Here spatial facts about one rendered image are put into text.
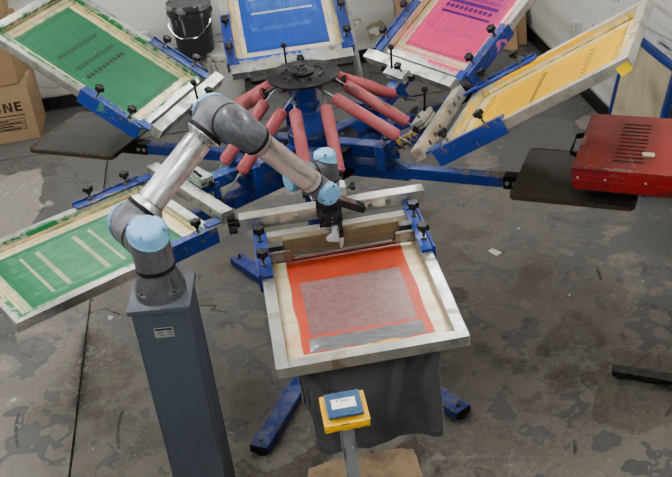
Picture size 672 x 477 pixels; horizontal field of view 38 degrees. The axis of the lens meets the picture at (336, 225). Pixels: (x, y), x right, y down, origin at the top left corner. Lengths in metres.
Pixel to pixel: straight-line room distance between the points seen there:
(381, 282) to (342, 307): 0.18
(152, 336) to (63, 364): 1.93
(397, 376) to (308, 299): 0.39
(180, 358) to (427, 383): 0.78
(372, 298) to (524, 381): 1.30
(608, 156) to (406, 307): 1.00
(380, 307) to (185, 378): 0.65
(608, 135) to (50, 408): 2.66
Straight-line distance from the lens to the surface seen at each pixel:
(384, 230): 3.39
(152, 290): 2.88
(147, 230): 2.82
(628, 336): 4.59
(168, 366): 3.02
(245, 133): 2.85
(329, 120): 3.85
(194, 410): 3.12
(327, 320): 3.12
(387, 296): 3.19
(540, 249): 5.16
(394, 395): 3.16
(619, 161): 3.63
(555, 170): 3.89
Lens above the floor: 2.80
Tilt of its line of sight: 31 degrees down
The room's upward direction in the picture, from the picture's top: 7 degrees counter-clockwise
